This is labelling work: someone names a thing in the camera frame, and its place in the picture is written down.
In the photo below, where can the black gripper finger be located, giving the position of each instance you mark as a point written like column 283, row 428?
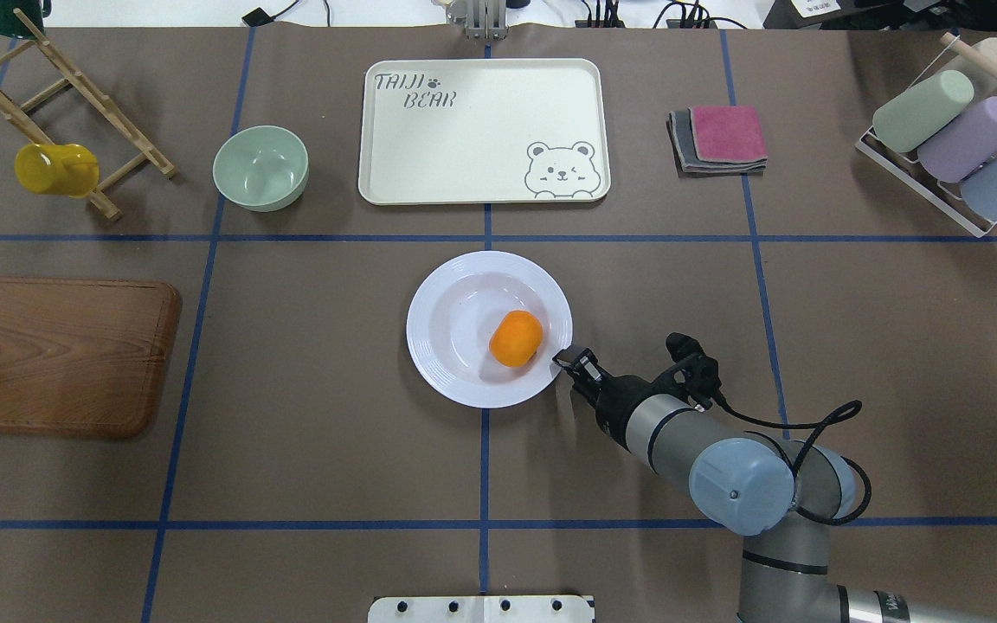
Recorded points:
column 576, row 360

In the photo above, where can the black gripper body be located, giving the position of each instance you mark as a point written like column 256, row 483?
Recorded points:
column 614, row 399

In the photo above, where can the orange fruit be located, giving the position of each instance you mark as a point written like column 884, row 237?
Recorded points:
column 516, row 339

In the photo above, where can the white round plate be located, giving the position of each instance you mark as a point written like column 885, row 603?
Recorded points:
column 457, row 309

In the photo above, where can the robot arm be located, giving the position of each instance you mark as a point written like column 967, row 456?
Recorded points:
column 782, row 496

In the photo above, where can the cream bear serving tray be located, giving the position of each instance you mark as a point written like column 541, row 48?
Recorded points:
column 483, row 130

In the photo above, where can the grey cleaning cloth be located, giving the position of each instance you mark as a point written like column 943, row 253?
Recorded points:
column 680, row 131

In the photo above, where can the pink cleaning cloth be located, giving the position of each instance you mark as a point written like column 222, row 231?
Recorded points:
column 727, row 135

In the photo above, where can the light green bowl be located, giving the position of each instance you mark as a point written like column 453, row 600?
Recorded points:
column 262, row 169

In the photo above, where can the green cup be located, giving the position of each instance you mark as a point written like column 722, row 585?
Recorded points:
column 919, row 112

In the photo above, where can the purple cup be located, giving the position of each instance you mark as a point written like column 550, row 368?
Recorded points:
column 965, row 144

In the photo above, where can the brown wooden cutting board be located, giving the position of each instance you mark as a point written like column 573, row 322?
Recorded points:
column 84, row 357

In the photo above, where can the yellow plastic cup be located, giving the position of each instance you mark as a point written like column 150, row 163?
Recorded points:
column 70, row 170

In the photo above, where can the dark green mug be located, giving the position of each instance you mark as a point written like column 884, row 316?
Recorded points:
column 21, row 19

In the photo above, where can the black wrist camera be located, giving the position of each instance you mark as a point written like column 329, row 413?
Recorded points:
column 695, row 373

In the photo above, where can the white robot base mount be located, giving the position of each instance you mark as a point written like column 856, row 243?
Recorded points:
column 484, row 608

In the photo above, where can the white wire cup rack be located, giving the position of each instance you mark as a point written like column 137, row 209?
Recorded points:
column 906, row 167

